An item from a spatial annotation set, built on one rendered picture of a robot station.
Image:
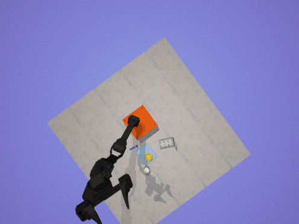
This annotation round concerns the yellow plate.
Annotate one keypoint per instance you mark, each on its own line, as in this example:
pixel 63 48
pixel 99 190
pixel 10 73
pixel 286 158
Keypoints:
pixel 148 156

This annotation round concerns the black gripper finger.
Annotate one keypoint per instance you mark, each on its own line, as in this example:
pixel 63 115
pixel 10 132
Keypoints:
pixel 125 189
pixel 90 213

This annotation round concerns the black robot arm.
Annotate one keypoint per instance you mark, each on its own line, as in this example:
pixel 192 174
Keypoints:
pixel 102 170

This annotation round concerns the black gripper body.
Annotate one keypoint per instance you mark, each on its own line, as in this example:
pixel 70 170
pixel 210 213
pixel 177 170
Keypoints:
pixel 102 194

